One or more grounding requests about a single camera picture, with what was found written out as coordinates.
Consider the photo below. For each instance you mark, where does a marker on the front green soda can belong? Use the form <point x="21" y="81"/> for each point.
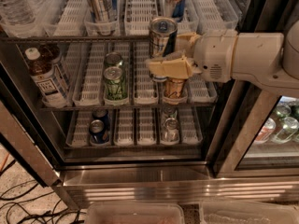
<point x="115" y="83"/>

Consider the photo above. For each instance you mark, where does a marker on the right clear plastic bin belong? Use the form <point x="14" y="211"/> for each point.
<point x="238" y="212"/>

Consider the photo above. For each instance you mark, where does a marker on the rear green soda can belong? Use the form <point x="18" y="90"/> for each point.
<point x="113" y="59"/>

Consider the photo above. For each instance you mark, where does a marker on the left clear plastic bin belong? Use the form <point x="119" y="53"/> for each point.
<point x="134" y="213"/>

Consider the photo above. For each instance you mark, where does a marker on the rear tea bottle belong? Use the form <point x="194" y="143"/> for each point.
<point x="54" y="55"/>

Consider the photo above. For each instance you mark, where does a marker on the tall silver can left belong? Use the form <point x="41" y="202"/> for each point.
<point x="104" y="14"/>

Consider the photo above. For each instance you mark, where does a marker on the red bull can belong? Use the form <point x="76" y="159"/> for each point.
<point x="162" y="36"/>
<point x="174" y="9"/>

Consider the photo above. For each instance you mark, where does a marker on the front blue soda can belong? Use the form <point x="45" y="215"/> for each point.
<point x="98" y="131"/>

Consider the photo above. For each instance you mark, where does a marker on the green soda can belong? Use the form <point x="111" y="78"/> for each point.
<point x="115" y="83"/>
<point x="113" y="59"/>

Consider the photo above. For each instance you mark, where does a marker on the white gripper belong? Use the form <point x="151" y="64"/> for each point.
<point x="214" y="54"/>

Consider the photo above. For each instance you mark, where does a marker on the rear blue soda can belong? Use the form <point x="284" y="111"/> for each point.
<point x="102" y="115"/>

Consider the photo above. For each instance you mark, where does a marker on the blue soda can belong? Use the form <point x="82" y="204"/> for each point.
<point x="102" y="115"/>
<point x="98" y="131"/>

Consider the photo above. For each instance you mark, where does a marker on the green can behind glass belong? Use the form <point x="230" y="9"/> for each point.
<point x="289" y="126"/>

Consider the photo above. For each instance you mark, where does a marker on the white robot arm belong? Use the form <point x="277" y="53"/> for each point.
<point x="266" y="60"/>

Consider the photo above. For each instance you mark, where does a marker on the stainless steel fridge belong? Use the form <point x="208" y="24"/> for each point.
<point x="214" y="157"/>

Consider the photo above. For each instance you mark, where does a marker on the red can behind glass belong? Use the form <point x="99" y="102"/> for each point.
<point x="265" y="131"/>

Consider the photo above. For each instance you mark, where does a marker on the clear water bottle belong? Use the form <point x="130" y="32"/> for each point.
<point x="16" y="12"/>

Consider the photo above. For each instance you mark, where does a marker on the tea bottle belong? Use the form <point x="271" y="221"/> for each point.
<point x="44" y="76"/>
<point x="54" y="55"/>

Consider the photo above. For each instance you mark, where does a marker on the front silver can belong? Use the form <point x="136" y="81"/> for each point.
<point x="170" y="133"/>

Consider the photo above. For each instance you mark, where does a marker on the front orange soda can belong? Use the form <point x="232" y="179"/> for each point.
<point x="173" y="88"/>

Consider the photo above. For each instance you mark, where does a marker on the front tea bottle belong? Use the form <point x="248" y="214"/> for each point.
<point x="44" y="76"/>

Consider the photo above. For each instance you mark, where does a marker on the rear silver can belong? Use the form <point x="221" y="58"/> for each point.
<point x="169" y="112"/>

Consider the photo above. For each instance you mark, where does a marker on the open fridge door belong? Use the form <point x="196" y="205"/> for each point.
<point x="20" y="137"/>

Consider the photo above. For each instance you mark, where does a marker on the clear plastic bin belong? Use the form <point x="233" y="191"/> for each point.
<point x="134" y="213"/>
<point x="238" y="212"/>

